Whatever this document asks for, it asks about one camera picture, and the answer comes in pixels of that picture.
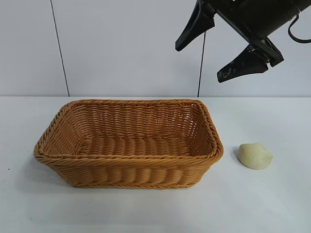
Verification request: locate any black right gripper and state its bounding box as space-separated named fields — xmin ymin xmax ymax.
xmin=175 ymin=0 xmax=311 ymax=84

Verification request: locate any pale yellow egg yolk pastry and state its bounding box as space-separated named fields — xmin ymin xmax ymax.
xmin=237 ymin=142 xmax=273 ymax=170

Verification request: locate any brown woven wicker basket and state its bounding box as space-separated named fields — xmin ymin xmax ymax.
xmin=33 ymin=98 xmax=224 ymax=190

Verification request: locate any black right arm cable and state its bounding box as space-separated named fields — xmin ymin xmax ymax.
xmin=288 ymin=13 xmax=311 ymax=45

